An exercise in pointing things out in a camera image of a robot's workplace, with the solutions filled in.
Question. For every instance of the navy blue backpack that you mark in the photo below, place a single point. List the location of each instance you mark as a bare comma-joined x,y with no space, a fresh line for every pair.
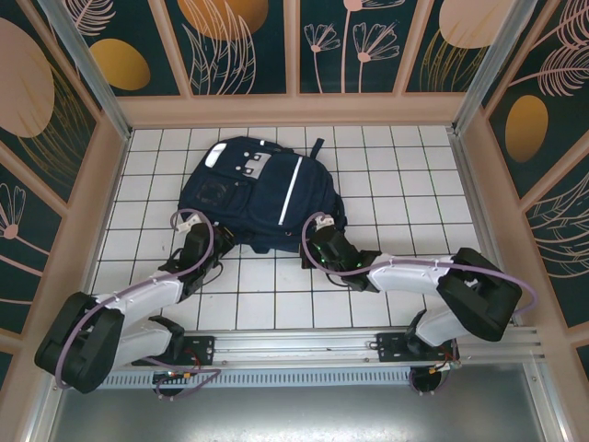
267,202

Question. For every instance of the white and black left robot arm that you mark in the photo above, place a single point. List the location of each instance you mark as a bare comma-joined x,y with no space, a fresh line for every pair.
138,294

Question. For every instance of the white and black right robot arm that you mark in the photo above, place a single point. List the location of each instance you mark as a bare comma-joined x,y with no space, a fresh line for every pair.
414,276

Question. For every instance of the small green circuit board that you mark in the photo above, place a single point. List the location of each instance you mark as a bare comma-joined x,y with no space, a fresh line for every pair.
172,376

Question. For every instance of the grey metal plate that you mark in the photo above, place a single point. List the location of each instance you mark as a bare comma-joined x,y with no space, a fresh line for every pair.
299,414

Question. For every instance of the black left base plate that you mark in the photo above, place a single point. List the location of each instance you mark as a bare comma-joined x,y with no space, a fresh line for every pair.
202,350

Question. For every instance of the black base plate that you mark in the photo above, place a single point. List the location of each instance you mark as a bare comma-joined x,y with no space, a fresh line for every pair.
202,350
391,350

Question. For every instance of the aluminium mounting rail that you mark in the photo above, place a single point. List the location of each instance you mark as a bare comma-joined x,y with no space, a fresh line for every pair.
299,343

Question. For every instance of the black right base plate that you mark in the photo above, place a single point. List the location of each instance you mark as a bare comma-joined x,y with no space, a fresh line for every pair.
391,350

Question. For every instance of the aluminium side rail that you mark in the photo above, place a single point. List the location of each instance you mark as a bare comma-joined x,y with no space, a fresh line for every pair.
474,207

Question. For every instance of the aluminium frame post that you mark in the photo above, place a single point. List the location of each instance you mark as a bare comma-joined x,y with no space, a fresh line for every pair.
92,78
488,69

